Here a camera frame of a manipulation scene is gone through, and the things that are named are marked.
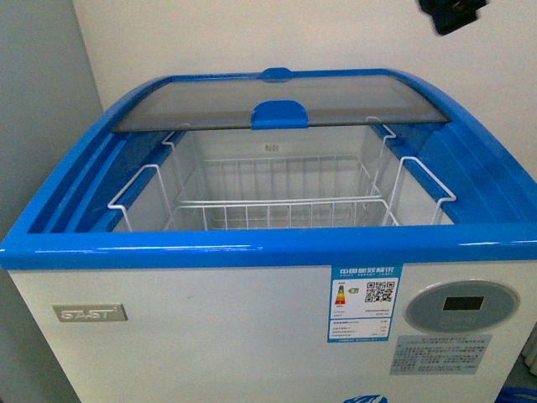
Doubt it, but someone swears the white chest freezer blue rim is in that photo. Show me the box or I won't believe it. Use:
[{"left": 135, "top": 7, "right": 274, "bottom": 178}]
[{"left": 1, "top": 69, "right": 536, "bottom": 402}]

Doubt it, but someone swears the blue energy label sticker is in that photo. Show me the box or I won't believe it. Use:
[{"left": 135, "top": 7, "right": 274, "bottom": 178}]
[{"left": 327, "top": 264, "right": 403, "bottom": 343}]

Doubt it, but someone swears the silver brand logo plate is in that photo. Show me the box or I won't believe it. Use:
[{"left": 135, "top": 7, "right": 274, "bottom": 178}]
[{"left": 52, "top": 304, "right": 128, "bottom": 323}]

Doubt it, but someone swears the grey oval control panel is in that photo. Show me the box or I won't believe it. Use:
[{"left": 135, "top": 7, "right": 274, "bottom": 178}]
[{"left": 404, "top": 279, "right": 520, "bottom": 334}]

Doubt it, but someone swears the grey instruction sticker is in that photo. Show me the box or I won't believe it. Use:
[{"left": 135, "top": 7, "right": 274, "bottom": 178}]
[{"left": 389, "top": 334, "right": 492, "bottom": 375}]

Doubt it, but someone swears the white wire freezer basket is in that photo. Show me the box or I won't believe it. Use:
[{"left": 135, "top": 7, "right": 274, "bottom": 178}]
[{"left": 107, "top": 117, "right": 456, "bottom": 233}]

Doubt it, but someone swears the rear glass lid blue handle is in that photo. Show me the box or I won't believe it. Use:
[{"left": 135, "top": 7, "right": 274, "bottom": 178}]
[{"left": 126, "top": 67, "right": 445, "bottom": 122}]

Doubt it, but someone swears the black device on wall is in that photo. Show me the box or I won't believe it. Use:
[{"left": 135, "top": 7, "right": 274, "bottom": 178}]
[{"left": 418, "top": 0, "right": 488, "bottom": 36}]

